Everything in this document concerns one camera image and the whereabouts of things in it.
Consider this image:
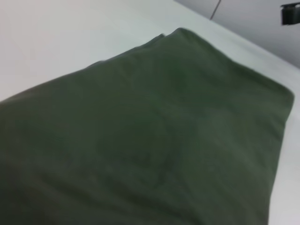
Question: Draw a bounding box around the dark green FREE! t-shirt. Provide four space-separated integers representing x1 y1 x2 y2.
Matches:
0 27 296 225

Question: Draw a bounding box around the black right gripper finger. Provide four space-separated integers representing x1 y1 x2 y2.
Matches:
280 2 300 26

